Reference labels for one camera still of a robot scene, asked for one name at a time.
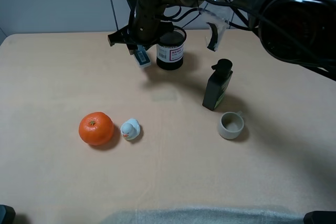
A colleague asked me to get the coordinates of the beige ceramic cup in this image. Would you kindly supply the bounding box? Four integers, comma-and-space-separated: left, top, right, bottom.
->
217, 111, 245, 140

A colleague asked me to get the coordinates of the clear plastic cable wrap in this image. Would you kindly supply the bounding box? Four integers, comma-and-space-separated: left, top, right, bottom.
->
198, 2, 232, 51

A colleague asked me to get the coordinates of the white rubber duck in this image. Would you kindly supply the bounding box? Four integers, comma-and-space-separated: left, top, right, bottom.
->
120, 118, 141, 141

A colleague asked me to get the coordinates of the dark green pump bottle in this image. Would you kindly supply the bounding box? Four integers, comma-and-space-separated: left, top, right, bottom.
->
202, 59, 233, 111

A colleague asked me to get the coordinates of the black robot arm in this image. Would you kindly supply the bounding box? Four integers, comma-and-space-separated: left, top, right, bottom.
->
108, 0, 335, 79

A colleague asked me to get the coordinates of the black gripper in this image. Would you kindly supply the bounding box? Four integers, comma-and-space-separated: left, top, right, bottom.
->
108, 0, 181, 55

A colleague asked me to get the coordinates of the orange mandarin fruit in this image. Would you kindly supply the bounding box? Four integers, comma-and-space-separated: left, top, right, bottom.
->
78, 112, 114, 146

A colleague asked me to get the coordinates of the black mesh pen holder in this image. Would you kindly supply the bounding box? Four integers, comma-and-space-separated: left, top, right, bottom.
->
156, 26, 186, 71

